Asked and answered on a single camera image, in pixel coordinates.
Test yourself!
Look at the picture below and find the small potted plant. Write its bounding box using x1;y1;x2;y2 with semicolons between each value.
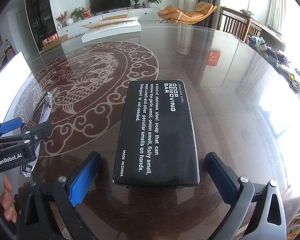
132;0;140;9

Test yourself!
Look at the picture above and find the red flowers white vase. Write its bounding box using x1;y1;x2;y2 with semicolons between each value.
56;10;74;28

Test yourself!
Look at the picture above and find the white tv cabinet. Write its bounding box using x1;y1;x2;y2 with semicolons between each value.
57;8;160;38

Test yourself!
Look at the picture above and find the person's left hand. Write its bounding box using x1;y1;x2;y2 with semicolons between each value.
0;175;17;224

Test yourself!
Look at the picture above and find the black display cabinet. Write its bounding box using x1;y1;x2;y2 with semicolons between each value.
25;0;57;52

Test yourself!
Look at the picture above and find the dark wooden armchair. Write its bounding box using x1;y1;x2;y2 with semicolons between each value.
218;7;251;42

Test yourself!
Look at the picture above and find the black flat television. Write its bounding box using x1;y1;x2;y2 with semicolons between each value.
89;0;131;14

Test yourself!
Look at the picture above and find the black odor removing bar box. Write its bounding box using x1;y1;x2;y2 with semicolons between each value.
113;80;200;187

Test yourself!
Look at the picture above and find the orange lounge chair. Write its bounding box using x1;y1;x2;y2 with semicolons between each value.
158;2;217;25

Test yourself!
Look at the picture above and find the rhinestone clear hair claw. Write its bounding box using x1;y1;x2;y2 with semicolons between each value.
20;92;53;178

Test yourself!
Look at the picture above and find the leafy plant beside red box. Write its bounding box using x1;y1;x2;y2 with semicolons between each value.
70;7;85;21

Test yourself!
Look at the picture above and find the wooden stool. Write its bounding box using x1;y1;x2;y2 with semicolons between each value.
102;14;128;21

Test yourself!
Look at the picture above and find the white coffee table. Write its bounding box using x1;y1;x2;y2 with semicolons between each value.
82;16;141;43

